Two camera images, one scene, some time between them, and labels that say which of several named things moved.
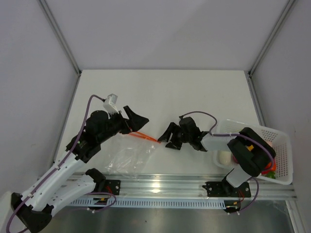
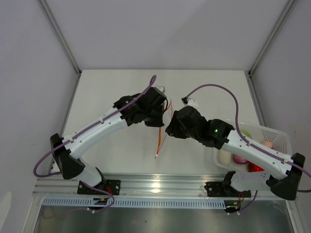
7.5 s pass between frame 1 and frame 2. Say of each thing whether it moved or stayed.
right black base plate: stayed
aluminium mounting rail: stayed
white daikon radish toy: stayed
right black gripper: moved
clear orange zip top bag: moved
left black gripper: moved
